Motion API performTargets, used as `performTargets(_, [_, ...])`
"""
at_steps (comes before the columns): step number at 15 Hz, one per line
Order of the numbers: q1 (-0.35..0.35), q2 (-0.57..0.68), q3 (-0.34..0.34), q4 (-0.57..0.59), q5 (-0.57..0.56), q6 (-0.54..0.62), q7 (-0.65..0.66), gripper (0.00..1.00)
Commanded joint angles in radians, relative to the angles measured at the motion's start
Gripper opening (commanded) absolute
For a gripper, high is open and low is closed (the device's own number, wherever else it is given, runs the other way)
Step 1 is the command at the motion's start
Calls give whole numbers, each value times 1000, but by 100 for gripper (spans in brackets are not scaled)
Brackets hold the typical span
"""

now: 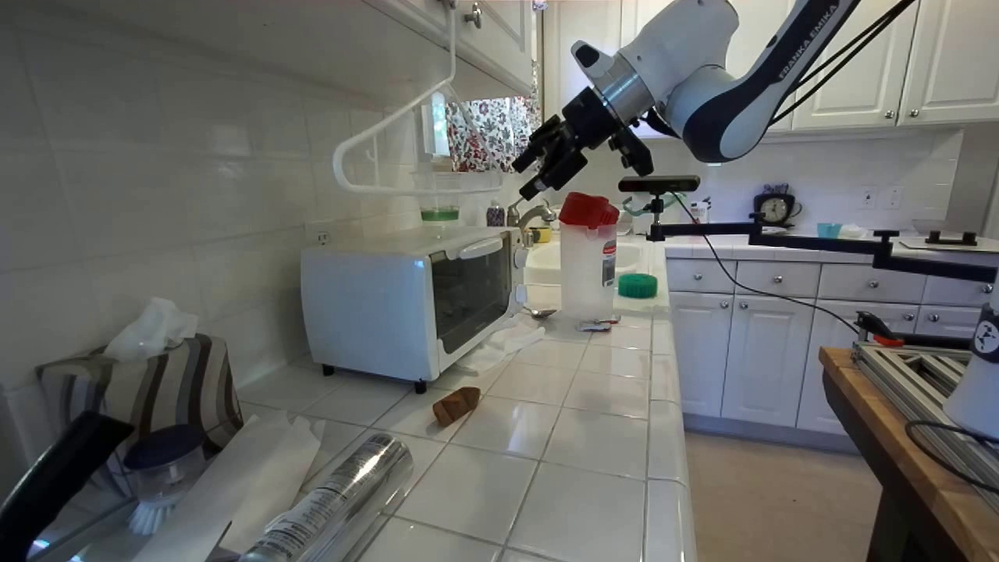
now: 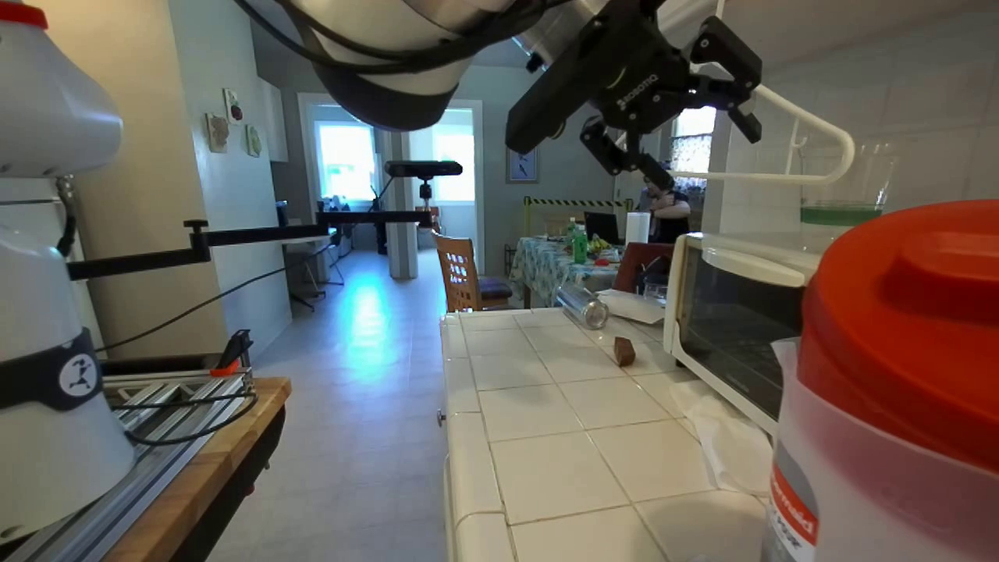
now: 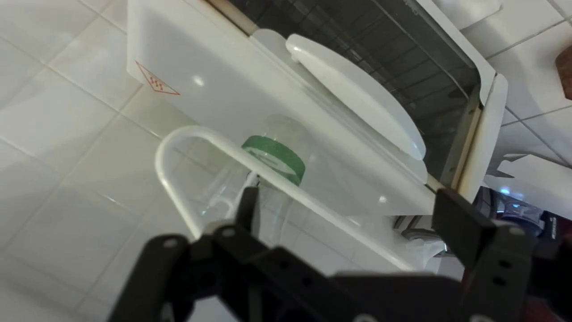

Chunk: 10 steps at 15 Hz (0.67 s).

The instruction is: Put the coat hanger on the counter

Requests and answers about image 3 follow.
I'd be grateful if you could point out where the glass with green band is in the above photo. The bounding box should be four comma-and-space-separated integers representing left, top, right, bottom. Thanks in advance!
203, 132, 310, 229

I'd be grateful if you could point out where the white toaster oven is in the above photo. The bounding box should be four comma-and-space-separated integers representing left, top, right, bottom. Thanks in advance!
126, 0, 510, 218

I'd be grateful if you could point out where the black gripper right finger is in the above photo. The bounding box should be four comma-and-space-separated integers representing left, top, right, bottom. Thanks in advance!
431, 186, 535, 322

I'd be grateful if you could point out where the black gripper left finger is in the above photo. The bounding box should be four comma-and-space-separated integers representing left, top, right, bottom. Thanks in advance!
106, 184, 270, 322

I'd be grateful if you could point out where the small brown wooden block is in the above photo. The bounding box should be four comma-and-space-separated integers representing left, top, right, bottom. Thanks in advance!
555, 45, 572, 102

